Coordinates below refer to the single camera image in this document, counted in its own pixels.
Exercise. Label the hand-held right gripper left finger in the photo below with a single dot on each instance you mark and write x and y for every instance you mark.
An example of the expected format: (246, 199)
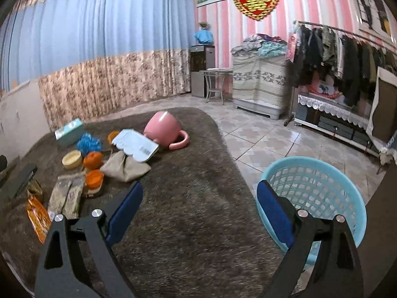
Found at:
(124, 211)

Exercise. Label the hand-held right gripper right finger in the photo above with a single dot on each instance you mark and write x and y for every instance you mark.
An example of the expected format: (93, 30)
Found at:
(273, 214)

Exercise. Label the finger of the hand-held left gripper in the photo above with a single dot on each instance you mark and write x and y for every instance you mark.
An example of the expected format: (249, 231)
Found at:
(18, 181)

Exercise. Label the cream ridged bowl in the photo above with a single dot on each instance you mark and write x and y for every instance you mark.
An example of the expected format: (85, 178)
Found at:
(73, 160)

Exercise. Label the white paper card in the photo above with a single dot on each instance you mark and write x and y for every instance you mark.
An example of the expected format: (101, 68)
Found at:
(133, 144)

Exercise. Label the light blue plastic basket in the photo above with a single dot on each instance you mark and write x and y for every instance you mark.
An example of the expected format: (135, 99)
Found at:
(328, 173)

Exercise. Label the small dark yellow packet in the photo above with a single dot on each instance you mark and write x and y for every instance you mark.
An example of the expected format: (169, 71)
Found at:
(34, 191)

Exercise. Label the pale green snack packet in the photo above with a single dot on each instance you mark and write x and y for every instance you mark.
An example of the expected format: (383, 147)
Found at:
(74, 197)
(57, 195)

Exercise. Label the orange snack packet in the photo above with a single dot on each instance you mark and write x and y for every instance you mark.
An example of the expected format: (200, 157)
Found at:
(38, 220)

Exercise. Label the orange ball upper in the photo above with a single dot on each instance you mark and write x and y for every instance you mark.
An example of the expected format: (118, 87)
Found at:
(93, 160)

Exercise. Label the teal tissue box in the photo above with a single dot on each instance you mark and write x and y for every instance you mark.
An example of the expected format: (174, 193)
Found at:
(69, 133)

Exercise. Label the blue mesh scrubber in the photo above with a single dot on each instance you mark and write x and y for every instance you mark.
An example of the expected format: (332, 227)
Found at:
(88, 144)

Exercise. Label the pink piggy bank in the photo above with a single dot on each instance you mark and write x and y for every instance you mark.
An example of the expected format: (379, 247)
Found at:
(161, 127)

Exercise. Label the metal clothes rack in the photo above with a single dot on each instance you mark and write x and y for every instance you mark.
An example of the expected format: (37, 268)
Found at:
(291, 111)

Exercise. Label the low dark cabinet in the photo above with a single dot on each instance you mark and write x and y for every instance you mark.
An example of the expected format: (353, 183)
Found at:
(335, 127)

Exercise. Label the white lace cloth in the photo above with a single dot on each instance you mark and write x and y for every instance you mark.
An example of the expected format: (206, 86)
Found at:
(325, 104)

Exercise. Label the red and pink bundle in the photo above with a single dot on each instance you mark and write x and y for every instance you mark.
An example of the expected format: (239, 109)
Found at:
(322, 90)

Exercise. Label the cloth covered cabinet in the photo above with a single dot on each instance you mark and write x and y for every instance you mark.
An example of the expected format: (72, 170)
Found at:
(257, 80)

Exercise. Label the small metal stool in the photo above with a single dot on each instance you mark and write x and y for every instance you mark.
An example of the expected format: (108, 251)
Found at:
(217, 70)

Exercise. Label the brown board with white cover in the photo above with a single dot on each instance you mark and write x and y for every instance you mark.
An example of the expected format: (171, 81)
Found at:
(387, 108)

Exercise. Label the grey water dispenser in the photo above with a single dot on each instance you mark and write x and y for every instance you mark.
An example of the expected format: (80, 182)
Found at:
(198, 68)

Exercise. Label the blue and floral curtain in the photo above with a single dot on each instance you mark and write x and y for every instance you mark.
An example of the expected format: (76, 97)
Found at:
(93, 37)

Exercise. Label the pink hanging bag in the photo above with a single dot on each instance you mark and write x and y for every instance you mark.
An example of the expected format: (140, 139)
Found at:
(291, 48)

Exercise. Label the pile of folded clothes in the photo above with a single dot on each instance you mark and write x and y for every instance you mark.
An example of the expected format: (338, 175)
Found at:
(263, 45)

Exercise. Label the row of hanging clothes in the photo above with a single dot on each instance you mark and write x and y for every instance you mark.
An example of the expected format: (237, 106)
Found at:
(350, 59)

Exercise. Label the blue covered water bottle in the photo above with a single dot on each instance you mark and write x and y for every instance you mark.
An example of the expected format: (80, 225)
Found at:
(204, 37)

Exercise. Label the red gold heart decoration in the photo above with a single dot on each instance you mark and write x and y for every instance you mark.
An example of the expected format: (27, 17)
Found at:
(256, 1)

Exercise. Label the framed wall poster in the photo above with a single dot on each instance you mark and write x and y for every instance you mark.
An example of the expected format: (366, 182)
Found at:
(369, 6)

